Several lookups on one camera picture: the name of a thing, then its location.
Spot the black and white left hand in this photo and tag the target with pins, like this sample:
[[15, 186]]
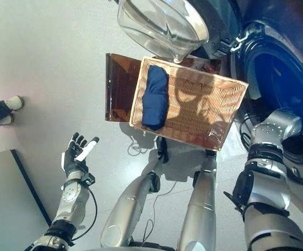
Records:
[[71, 159]]

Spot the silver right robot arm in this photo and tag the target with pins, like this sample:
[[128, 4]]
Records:
[[266, 183]]

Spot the grey front-load washing machine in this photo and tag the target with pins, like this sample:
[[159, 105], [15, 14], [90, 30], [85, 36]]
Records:
[[284, 65]]

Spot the grey cabinet with black edge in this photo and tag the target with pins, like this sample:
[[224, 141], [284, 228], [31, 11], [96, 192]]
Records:
[[10, 198]]

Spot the silver left robot leg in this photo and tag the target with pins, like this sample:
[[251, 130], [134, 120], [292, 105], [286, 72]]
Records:
[[128, 206]]

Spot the silver robot leg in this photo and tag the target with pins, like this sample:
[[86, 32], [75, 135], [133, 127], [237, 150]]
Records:
[[201, 204], [128, 206]]

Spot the brown translucent stool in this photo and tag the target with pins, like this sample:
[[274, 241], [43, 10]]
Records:
[[120, 86]]

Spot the blue garment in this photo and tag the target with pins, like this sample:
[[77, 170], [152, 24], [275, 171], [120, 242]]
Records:
[[155, 99]]

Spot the silver right robot leg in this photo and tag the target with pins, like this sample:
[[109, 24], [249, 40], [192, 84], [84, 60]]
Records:
[[201, 204]]

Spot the wicker laundry basket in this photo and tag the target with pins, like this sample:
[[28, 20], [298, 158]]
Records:
[[198, 104]]

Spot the round glass washer door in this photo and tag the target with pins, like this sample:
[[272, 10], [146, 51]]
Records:
[[219, 26]]

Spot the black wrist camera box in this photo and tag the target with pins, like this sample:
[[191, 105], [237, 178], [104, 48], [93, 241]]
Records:
[[88, 178]]

